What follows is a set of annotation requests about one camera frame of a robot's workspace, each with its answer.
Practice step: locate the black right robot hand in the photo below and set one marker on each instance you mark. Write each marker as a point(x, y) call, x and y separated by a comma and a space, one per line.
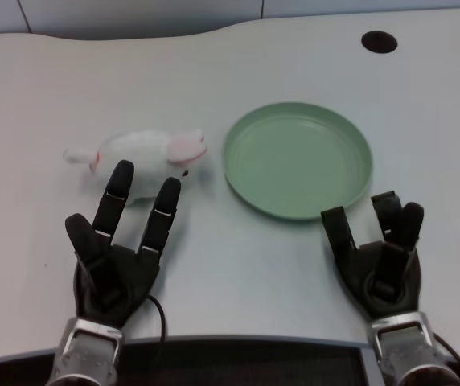
point(391, 277)

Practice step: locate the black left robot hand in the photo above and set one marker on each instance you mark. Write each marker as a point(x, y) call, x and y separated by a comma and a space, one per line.
point(113, 265)

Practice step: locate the white plush rabbit doll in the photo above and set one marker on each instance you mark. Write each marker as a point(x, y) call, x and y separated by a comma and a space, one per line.
point(145, 158)

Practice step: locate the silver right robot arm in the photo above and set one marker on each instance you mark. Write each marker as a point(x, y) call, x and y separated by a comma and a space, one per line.
point(411, 350)

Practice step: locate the green round plate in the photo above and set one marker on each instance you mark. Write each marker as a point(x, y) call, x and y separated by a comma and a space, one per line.
point(297, 161)

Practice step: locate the black mesh panel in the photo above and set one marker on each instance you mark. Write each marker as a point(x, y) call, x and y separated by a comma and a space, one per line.
point(238, 364)

